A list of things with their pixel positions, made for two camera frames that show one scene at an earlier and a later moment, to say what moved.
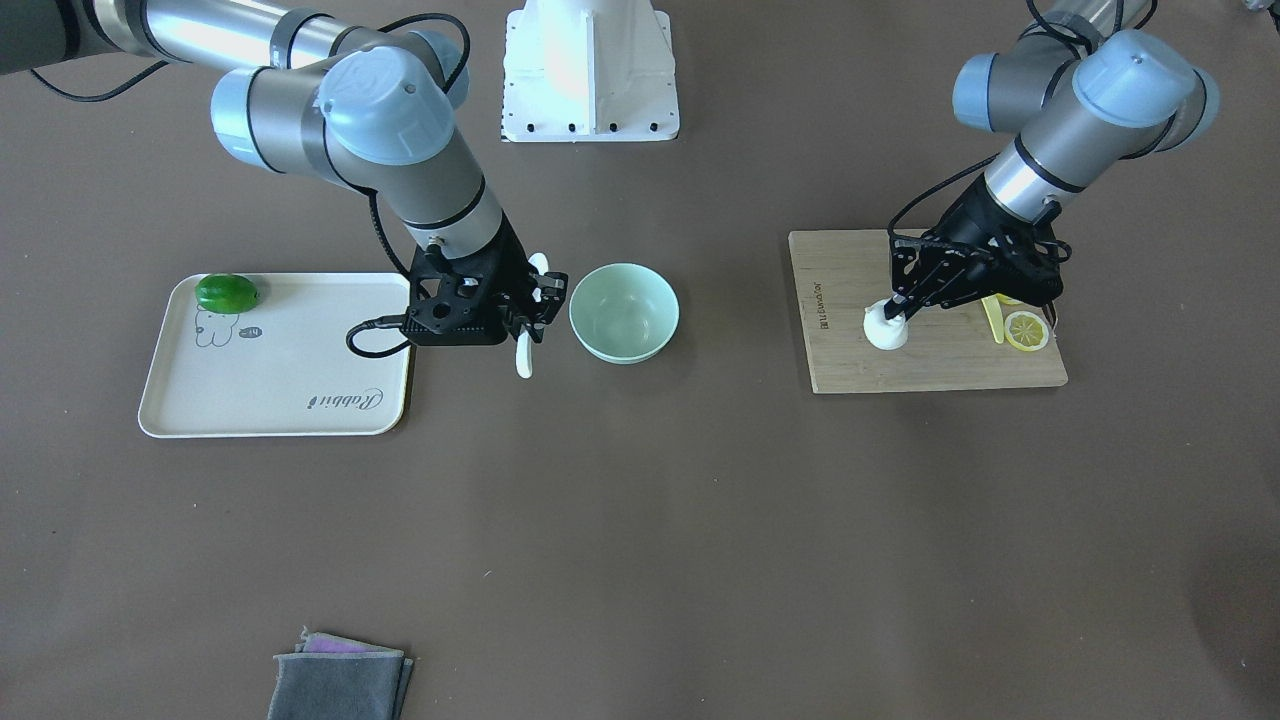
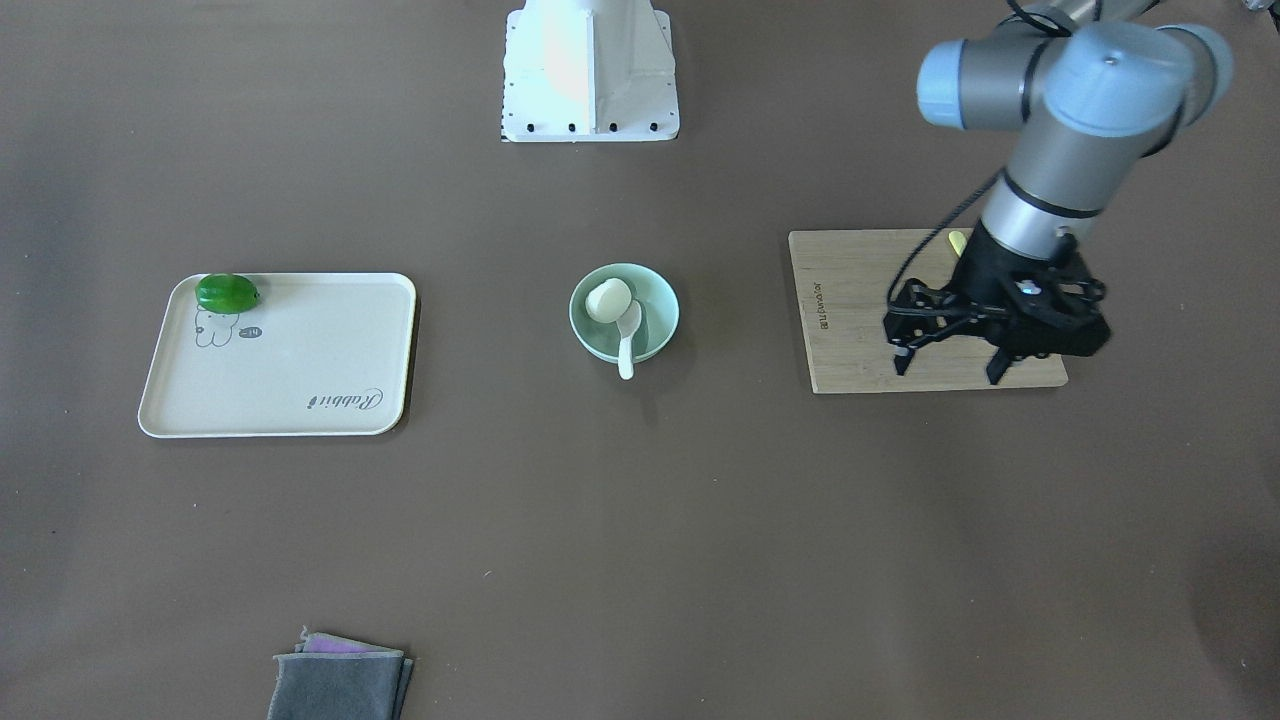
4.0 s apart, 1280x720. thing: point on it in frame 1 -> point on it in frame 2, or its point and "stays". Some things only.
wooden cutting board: [840, 273] stays
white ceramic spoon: [524, 353] -> [627, 327]
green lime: [225, 293] stays
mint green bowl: [624, 313] stays
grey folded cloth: [332, 677] stays
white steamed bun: [886, 334] -> [607, 301]
